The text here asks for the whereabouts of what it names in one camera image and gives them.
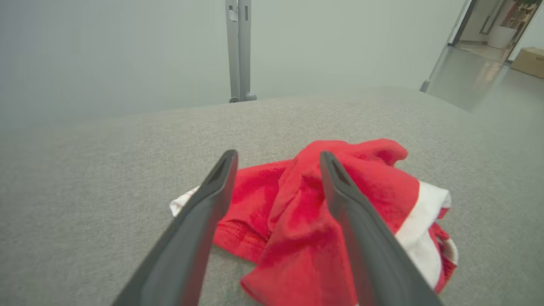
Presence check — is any grey metal partition post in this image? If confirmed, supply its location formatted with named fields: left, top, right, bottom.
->
left=225, top=0, right=258, bottom=103

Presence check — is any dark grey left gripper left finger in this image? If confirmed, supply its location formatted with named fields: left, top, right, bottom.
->
left=111, top=150, right=238, bottom=306

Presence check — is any dark door frame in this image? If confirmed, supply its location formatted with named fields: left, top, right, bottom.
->
left=450, top=0, right=479, bottom=46

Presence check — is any red garment with white waistband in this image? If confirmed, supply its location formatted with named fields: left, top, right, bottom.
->
left=169, top=139, right=459, bottom=306

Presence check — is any brown cardboard box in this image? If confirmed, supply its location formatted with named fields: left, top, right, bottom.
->
left=510, top=46, right=544, bottom=79

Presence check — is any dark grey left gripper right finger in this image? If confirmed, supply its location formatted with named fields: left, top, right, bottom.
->
left=320, top=151, right=445, bottom=306

